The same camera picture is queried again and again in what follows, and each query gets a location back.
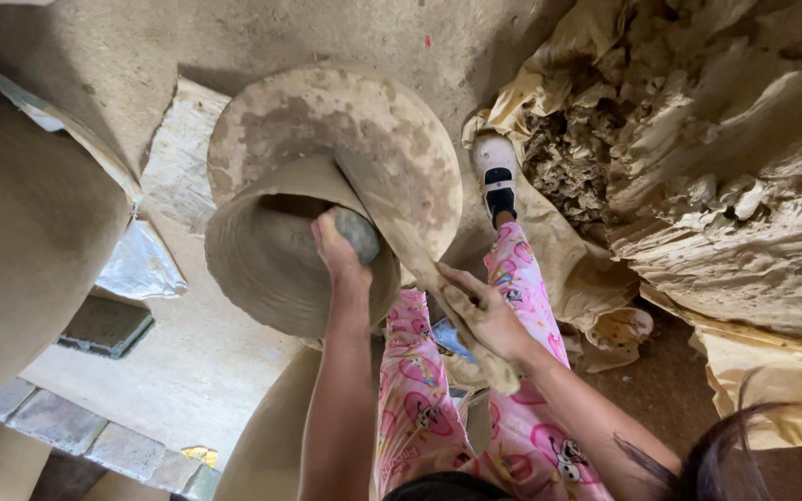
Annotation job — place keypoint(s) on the person's left hand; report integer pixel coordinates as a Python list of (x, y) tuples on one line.
[(342, 261)]

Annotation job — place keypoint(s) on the person's right hand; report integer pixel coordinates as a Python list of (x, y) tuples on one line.
[(495, 320)]

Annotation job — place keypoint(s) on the person's left fingers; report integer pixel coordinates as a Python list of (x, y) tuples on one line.
[(324, 226)]

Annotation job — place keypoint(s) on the person's right fingers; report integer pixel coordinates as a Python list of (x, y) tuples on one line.
[(458, 289)]

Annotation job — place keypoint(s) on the round grey stone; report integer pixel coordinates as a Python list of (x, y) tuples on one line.
[(360, 233)]

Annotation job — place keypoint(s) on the clay-covered wooden paddle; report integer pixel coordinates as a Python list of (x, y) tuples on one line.
[(387, 209)]

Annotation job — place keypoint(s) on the blue plastic scrap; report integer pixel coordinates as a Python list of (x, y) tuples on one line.
[(451, 337)]

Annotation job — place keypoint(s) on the unfired clay pot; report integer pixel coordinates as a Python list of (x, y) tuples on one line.
[(269, 278)]

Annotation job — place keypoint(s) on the round clay-stained turntable disc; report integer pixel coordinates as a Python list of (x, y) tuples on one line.
[(373, 118)]

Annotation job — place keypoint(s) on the white and black shoe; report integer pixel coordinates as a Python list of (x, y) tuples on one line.
[(497, 174)]

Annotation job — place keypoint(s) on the pink patterned pyjama trousers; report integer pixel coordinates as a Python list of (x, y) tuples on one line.
[(422, 410)]

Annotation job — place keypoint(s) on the white woven sack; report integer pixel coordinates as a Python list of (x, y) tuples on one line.
[(182, 160)]

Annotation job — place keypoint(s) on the black shirt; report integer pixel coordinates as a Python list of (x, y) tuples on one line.
[(446, 487)]

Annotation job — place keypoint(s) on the tall clay pot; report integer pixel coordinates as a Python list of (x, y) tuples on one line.
[(269, 438)]

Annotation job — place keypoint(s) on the dark stone block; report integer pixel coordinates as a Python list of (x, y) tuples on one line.
[(105, 325)]

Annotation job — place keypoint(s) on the yellow paper scrap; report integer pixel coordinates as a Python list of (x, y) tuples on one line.
[(200, 456)]

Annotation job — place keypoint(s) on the large smooth clay pot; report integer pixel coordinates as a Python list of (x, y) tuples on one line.
[(32, 243)]

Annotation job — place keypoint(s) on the heap of raw clay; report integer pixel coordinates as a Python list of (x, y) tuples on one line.
[(721, 153)]

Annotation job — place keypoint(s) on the yellow plastic sheet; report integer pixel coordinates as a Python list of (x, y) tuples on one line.
[(763, 376)]

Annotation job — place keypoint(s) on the row of grey bricks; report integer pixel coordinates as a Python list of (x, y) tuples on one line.
[(81, 431)]

